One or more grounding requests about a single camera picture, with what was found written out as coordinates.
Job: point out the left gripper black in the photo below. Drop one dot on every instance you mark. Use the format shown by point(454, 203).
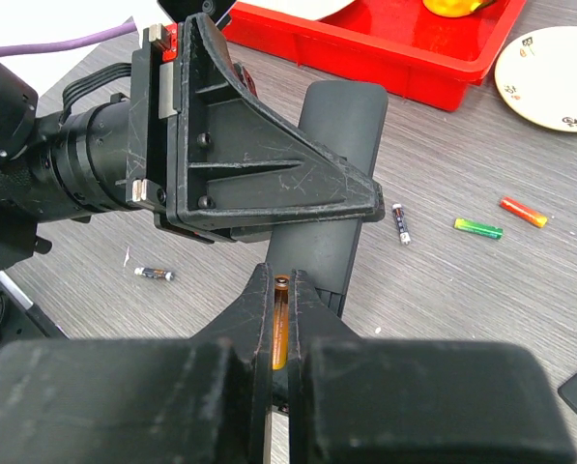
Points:
point(206, 155)

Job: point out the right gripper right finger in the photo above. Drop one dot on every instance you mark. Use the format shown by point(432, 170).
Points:
point(374, 400)

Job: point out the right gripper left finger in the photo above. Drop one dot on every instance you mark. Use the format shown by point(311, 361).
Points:
point(205, 399)

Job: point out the orange battery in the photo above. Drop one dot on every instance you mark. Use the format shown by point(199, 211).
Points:
point(281, 321)

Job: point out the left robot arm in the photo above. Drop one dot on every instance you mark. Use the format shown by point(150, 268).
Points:
point(70, 164)

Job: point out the black battery centre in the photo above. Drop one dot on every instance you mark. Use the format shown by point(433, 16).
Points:
point(402, 228)

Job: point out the white paper plate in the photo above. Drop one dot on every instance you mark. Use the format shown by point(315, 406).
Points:
point(305, 9)

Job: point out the red plastic tray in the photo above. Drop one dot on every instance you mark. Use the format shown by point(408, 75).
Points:
point(399, 45)

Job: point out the green battery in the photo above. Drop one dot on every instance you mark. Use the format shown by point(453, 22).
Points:
point(477, 228)

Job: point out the red battery right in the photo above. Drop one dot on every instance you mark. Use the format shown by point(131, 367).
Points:
point(524, 212)

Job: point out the beige floral saucer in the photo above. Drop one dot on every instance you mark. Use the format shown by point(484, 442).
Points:
point(536, 75)

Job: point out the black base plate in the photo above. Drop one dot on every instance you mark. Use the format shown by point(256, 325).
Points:
point(20, 317)

